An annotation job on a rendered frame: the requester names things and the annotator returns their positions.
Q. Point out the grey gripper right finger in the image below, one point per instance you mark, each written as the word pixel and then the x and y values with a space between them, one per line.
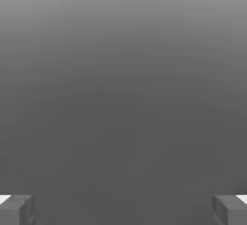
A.
pixel 233 210

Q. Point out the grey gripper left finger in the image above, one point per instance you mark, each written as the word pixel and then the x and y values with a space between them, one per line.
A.
pixel 13 210

